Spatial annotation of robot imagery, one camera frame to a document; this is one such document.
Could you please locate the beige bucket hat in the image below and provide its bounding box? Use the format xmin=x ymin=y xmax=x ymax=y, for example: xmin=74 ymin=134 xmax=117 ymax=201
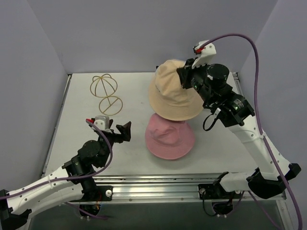
xmin=148 ymin=59 xmax=203 ymax=121

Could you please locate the gold wire hat stand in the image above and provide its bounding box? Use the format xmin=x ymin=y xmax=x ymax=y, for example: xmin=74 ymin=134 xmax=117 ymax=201
xmin=90 ymin=73 xmax=123 ymax=116

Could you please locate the pink bucket hat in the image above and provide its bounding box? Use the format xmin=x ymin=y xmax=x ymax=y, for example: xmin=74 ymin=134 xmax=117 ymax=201
xmin=145 ymin=113 xmax=196 ymax=160

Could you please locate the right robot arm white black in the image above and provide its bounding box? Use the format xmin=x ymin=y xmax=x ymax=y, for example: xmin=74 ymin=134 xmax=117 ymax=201
xmin=177 ymin=59 xmax=301 ymax=199

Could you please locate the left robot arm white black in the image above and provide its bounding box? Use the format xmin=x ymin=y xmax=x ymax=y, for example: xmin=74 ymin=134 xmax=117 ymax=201
xmin=0 ymin=116 xmax=131 ymax=230

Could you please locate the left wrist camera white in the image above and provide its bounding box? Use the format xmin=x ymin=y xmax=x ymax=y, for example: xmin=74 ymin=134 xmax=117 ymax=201
xmin=93 ymin=115 xmax=110 ymax=131

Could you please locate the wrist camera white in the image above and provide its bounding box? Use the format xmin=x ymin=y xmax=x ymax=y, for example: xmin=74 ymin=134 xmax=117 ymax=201
xmin=192 ymin=40 xmax=216 ymax=69
xmin=93 ymin=115 xmax=110 ymax=131

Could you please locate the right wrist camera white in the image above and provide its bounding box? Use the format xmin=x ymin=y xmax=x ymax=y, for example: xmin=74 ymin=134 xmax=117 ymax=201
xmin=192 ymin=40 xmax=216 ymax=69

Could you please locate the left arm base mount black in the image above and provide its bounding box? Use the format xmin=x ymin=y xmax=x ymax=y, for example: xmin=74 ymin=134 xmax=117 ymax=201
xmin=80 ymin=185 xmax=113 ymax=202

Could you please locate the aluminium rail frame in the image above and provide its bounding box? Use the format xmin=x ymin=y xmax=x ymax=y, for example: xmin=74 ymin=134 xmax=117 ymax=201
xmin=23 ymin=173 xmax=286 ymax=207

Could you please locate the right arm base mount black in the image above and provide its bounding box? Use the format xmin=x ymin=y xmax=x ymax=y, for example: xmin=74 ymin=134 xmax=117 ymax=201
xmin=198 ymin=184 xmax=231 ymax=200

